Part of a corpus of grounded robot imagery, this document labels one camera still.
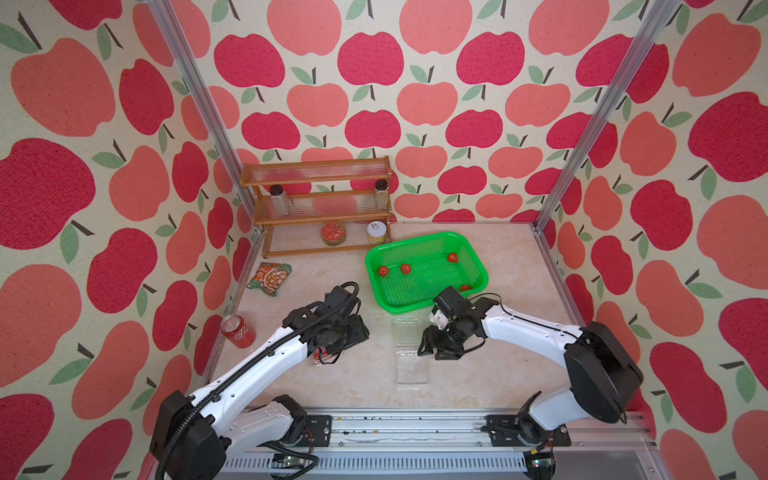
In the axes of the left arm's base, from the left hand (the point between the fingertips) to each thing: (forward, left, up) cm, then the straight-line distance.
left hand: (365, 342), depth 78 cm
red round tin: (+48, +15, -8) cm, 51 cm away
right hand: (-2, -17, -8) cm, 19 cm away
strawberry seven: (+22, -32, -8) cm, 40 cm away
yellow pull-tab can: (+46, -3, -5) cm, 46 cm away
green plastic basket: (+29, -14, -10) cm, 34 cm away
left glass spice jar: (+45, +30, +11) cm, 55 cm away
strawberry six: (+31, -13, -8) cm, 34 cm away
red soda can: (+4, +36, -2) cm, 36 cm away
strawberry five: (+36, -31, -8) cm, 48 cm away
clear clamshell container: (-3, -12, -12) cm, 18 cm away
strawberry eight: (+30, -5, -9) cm, 32 cm away
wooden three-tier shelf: (+59, +21, -3) cm, 62 cm away
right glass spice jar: (+48, -4, +11) cm, 50 cm away
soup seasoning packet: (+28, +35, -10) cm, 46 cm away
